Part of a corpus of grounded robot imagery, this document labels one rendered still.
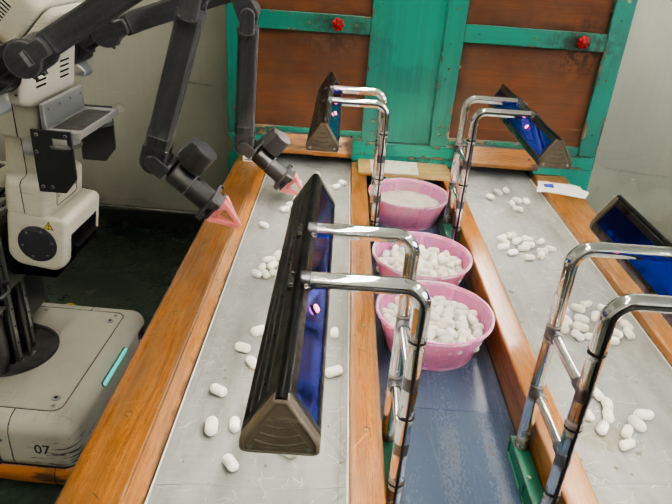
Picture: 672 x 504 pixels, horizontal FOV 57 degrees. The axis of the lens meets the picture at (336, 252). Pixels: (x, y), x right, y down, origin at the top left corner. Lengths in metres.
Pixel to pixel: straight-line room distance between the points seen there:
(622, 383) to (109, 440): 0.97
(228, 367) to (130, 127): 2.30
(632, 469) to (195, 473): 0.72
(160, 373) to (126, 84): 2.31
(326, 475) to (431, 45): 1.59
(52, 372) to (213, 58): 1.74
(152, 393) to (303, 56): 1.42
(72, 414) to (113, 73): 1.92
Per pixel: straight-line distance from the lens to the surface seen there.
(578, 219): 2.07
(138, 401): 1.14
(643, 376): 1.43
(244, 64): 1.82
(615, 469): 1.18
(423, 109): 2.29
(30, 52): 1.45
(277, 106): 2.29
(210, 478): 1.03
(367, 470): 1.01
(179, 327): 1.31
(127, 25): 1.84
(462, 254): 1.71
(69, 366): 2.07
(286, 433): 0.62
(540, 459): 1.15
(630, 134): 3.40
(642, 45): 3.31
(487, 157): 2.31
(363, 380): 1.17
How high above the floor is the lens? 1.50
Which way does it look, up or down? 27 degrees down
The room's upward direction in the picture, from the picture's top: 4 degrees clockwise
